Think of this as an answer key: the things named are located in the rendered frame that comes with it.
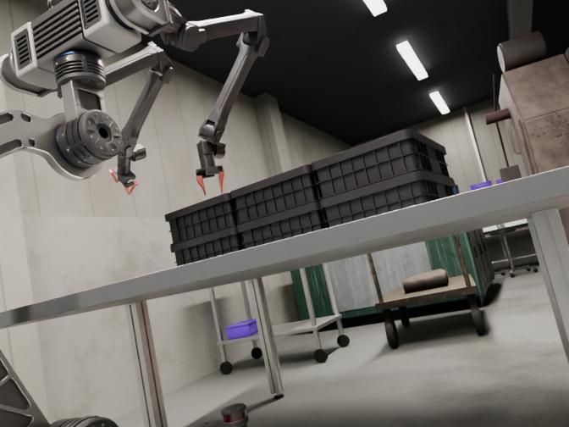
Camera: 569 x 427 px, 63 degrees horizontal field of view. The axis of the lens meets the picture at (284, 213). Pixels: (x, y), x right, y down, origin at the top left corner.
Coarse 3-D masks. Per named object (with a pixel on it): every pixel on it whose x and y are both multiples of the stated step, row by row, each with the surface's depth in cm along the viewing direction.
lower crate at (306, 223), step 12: (312, 204) 132; (276, 216) 138; (288, 216) 136; (300, 216) 135; (312, 216) 133; (324, 216) 134; (240, 228) 145; (252, 228) 142; (264, 228) 141; (276, 228) 139; (288, 228) 137; (300, 228) 134; (312, 228) 133; (324, 228) 133; (252, 240) 143; (264, 240) 141; (276, 240) 139
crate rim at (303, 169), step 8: (296, 168) 134; (304, 168) 133; (272, 176) 139; (280, 176) 137; (288, 176) 136; (256, 184) 142; (264, 184) 140; (272, 184) 139; (232, 192) 146; (240, 192) 145; (248, 192) 143
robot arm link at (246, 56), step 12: (240, 36) 176; (264, 36) 173; (240, 48) 175; (252, 48) 173; (264, 48) 174; (240, 60) 174; (252, 60) 176; (240, 72) 174; (228, 84) 175; (240, 84) 177; (228, 96) 175; (216, 108) 176; (228, 108) 177; (204, 120) 177; (216, 120) 175; (204, 132) 177
